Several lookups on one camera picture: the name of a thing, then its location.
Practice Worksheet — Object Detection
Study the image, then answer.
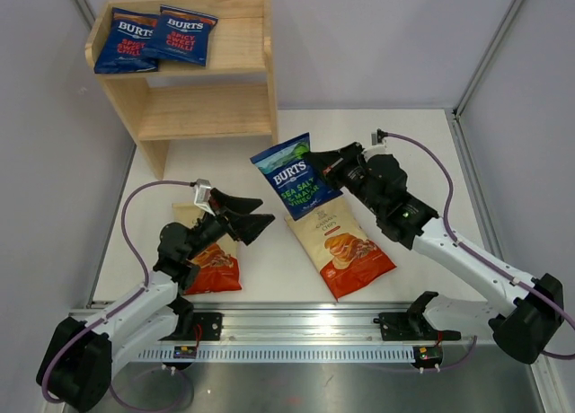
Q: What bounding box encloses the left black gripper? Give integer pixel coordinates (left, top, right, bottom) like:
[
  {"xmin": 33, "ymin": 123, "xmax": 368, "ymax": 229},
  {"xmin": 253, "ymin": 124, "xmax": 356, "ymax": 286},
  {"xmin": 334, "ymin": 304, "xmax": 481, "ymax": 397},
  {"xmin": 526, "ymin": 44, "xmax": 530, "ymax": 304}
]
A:
[{"xmin": 184, "ymin": 189, "xmax": 274, "ymax": 261}]

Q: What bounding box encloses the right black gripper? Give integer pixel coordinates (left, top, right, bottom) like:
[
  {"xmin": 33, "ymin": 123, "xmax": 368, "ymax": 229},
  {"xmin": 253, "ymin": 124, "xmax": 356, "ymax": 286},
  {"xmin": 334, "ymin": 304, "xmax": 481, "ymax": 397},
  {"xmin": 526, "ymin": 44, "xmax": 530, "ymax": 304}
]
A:
[{"xmin": 303, "ymin": 142, "xmax": 385, "ymax": 215}]

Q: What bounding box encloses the Burts sea salt vinegar bag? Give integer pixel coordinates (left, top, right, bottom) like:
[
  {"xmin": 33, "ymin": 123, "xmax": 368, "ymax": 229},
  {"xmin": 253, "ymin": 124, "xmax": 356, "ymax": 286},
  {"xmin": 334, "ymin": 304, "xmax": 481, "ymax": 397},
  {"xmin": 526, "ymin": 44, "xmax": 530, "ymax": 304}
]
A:
[{"xmin": 251, "ymin": 133, "xmax": 342, "ymax": 220}]

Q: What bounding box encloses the cassava chips bag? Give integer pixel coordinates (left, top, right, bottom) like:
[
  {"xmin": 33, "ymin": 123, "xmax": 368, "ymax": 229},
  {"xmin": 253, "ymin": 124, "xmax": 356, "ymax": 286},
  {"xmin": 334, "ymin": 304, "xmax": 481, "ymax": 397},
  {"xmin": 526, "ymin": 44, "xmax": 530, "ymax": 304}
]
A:
[
  {"xmin": 285, "ymin": 197, "xmax": 396, "ymax": 300},
  {"xmin": 172, "ymin": 203, "xmax": 242, "ymax": 295}
]

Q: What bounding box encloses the blue Burts chilli bag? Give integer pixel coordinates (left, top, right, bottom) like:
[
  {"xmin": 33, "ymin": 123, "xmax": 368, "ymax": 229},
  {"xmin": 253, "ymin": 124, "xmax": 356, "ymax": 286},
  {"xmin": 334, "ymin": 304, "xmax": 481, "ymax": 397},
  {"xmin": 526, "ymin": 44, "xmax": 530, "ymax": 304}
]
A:
[{"xmin": 93, "ymin": 7, "xmax": 159, "ymax": 75}]

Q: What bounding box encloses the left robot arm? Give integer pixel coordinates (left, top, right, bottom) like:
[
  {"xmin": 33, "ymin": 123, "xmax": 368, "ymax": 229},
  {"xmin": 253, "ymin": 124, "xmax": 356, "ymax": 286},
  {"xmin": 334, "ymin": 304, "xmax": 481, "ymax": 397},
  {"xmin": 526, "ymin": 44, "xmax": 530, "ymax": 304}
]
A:
[{"xmin": 36, "ymin": 180, "xmax": 275, "ymax": 412}]

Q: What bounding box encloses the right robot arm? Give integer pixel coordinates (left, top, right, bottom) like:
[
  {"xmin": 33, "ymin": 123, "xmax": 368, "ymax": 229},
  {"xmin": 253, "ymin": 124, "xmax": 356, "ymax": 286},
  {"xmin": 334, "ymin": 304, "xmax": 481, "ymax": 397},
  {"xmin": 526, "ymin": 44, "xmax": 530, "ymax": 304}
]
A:
[{"xmin": 304, "ymin": 143, "xmax": 566, "ymax": 365}]

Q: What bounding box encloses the wooden two-tier shelf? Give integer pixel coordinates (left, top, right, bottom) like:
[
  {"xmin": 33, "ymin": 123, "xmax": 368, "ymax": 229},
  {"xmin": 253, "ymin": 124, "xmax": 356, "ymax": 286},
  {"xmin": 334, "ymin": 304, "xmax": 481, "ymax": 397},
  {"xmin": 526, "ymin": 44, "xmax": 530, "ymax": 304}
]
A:
[{"xmin": 85, "ymin": 0, "xmax": 278, "ymax": 179}]

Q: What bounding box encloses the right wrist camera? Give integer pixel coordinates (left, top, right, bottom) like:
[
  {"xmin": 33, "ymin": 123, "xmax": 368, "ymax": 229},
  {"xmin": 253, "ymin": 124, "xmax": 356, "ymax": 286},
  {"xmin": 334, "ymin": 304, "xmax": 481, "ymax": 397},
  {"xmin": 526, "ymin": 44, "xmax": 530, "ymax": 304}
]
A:
[{"xmin": 362, "ymin": 128, "xmax": 391, "ymax": 162}]

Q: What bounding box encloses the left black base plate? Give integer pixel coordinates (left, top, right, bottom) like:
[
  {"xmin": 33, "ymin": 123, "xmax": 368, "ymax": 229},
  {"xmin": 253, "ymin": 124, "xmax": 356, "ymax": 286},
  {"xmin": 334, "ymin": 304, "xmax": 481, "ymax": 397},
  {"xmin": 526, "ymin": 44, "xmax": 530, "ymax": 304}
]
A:
[{"xmin": 169, "ymin": 312, "xmax": 224, "ymax": 342}]

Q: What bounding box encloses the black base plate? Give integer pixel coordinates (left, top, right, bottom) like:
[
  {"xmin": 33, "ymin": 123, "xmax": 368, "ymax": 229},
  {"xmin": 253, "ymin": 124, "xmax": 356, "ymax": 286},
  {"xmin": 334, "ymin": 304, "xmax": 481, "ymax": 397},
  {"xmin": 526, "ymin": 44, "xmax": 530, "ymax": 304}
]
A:
[
  {"xmin": 373, "ymin": 312, "xmax": 462, "ymax": 343},
  {"xmin": 169, "ymin": 312, "xmax": 224, "ymax": 342}
]

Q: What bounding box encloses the white slotted cable duct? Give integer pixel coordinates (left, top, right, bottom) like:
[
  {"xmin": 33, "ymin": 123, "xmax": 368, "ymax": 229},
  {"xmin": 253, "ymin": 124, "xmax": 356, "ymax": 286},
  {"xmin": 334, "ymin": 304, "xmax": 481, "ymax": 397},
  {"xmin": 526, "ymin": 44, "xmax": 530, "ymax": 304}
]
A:
[{"xmin": 136, "ymin": 345, "xmax": 415, "ymax": 364}]

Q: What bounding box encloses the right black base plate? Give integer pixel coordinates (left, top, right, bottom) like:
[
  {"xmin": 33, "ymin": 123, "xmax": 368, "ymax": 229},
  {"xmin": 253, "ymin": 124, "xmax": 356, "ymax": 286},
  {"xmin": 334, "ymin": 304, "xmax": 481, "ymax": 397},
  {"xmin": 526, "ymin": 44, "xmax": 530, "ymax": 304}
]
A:
[{"xmin": 373, "ymin": 312, "xmax": 462, "ymax": 343}]

